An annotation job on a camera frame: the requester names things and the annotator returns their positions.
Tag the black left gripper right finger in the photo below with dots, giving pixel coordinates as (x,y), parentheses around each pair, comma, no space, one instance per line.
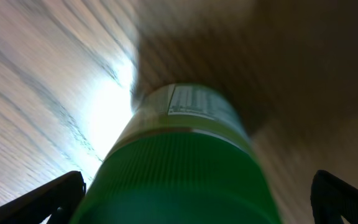
(333,200)

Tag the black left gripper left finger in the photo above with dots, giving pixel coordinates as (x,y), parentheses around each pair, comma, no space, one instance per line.
(56,200)

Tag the green lid jar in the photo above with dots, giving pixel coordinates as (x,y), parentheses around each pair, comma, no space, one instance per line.
(184,157)

